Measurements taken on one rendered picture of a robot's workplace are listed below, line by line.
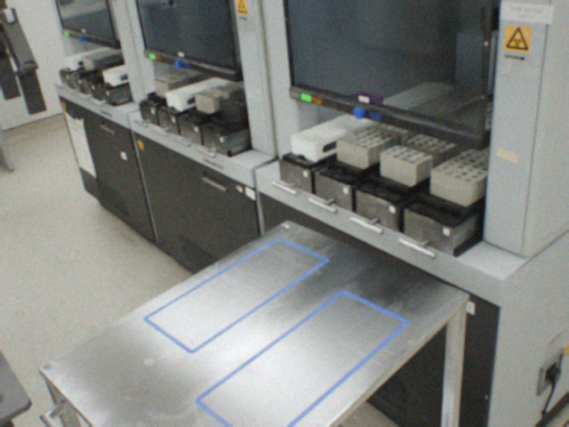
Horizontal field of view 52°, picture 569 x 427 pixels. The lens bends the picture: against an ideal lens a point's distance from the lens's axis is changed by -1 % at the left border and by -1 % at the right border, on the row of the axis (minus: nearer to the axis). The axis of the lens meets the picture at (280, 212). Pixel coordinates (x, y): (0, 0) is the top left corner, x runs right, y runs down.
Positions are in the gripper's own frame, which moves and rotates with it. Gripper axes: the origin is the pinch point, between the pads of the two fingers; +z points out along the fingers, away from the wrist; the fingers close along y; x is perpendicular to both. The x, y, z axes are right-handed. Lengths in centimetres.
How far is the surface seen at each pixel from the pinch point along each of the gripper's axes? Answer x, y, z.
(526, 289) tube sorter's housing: 77, 55, 55
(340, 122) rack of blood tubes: 87, -12, 33
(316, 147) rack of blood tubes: 71, -5, 34
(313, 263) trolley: 36, 31, 38
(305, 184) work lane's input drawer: 66, -6, 44
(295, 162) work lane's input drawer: 67, -10, 39
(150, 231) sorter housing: 66, -120, 104
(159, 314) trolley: 6.1, 22.9, 37.9
